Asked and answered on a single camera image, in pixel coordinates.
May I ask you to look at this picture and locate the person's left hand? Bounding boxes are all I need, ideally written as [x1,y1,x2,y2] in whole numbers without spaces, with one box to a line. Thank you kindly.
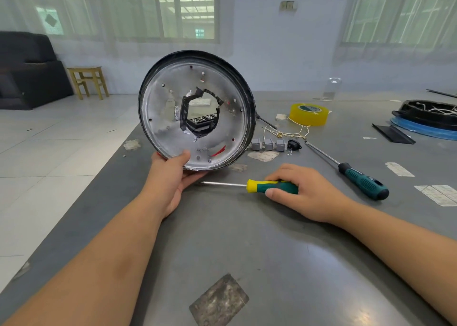
[138,151,208,220]

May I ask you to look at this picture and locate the person's right hand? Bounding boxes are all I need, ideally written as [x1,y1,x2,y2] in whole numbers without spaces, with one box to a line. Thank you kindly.
[264,164,356,225]

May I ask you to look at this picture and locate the green yellow handle screwdriver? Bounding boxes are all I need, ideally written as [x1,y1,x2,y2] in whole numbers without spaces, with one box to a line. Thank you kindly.
[200,178,299,196]

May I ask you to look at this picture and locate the teal handle screwdriver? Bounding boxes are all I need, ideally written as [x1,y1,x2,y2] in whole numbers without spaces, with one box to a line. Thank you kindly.
[306,142,390,201]

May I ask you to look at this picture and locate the red round appliance base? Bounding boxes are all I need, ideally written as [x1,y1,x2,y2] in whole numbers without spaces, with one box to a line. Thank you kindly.
[138,50,257,172]

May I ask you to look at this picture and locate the white wire with ring terminal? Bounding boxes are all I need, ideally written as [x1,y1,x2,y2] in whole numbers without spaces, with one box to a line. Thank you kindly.
[263,125,285,140]
[286,117,312,139]

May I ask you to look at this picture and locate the person's right forearm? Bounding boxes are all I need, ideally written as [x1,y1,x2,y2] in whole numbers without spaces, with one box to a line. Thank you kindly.
[339,201,457,323]

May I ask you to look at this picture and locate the person's left forearm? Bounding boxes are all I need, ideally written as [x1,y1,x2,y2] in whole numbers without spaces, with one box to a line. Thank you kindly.
[3,197,164,326]

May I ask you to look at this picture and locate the black round appliance part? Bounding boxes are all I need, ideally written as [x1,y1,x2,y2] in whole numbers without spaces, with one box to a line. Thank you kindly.
[393,99,457,130]

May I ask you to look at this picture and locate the crumpled white tape piece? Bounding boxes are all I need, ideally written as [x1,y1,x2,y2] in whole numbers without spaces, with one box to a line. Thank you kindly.
[247,150,281,162]

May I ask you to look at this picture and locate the black remote control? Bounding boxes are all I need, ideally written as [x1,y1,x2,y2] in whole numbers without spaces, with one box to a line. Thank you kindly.
[187,115,217,129]

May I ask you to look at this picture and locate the yellow tape roll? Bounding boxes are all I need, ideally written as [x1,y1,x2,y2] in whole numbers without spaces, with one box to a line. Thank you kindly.
[289,103,331,128]

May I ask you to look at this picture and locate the narrow white tape strip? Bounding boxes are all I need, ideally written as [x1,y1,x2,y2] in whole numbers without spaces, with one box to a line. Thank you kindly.
[386,161,415,178]

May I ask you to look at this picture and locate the black flat plate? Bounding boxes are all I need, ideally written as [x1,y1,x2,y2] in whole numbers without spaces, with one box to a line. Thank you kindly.
[372,124,417,145]

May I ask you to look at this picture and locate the wide white tape strips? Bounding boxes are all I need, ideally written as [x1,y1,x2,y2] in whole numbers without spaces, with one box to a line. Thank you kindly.
[414,184,457,207]

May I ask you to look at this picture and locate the small wooden stool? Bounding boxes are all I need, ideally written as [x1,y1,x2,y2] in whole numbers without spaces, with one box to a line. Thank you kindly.
[66,67,110,100]

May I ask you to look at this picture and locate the thin black rod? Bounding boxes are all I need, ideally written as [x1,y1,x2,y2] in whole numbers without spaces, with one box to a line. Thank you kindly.
[427,89,457,99]

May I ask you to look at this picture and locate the sheer white curtain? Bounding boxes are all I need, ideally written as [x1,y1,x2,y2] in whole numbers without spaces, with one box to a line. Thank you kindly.
[0,0,234,58]
[336,0,457,62]

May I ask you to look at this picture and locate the black armchair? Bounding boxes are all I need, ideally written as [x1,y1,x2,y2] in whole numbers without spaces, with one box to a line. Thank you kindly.
[0,31,74,110]

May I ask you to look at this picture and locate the large barred window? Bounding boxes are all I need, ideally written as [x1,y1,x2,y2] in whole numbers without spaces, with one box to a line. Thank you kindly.
[345,0,457,46]
[34,0,217,41]

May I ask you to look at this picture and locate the orange handle screwdriver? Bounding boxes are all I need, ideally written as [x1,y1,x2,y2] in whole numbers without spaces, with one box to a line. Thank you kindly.
[256,114,278,131]

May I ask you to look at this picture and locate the blue ring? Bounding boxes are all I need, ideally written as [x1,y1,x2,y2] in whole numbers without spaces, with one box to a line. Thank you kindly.
[390,117,457,140]

